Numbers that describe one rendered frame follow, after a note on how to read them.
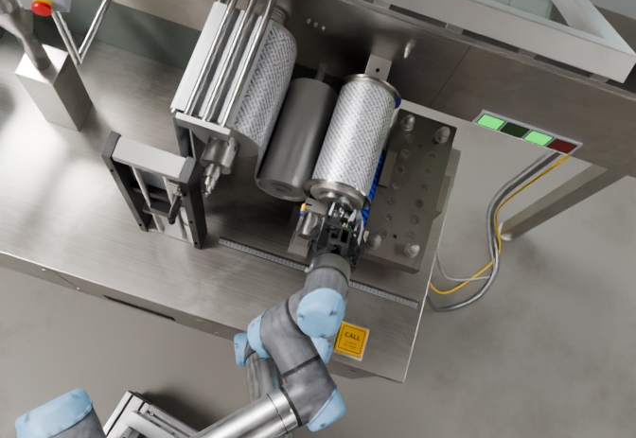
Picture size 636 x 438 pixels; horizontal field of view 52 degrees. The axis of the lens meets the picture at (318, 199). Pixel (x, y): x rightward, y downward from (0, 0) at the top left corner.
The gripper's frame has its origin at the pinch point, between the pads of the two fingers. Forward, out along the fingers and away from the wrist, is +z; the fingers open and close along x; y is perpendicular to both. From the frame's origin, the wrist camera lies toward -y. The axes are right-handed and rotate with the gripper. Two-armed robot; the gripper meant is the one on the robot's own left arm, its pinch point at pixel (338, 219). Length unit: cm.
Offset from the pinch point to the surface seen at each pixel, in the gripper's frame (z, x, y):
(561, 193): 86, -76, -17
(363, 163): 4.1, -1.1, 12.2
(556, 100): 21, -36, 32
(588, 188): 76, -78, -8
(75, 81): 24, 69, -2
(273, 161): 7.1, 16.9, 4.2
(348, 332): 6.7, -13.1, -35.3
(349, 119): 10.4, 4.4, 17.7
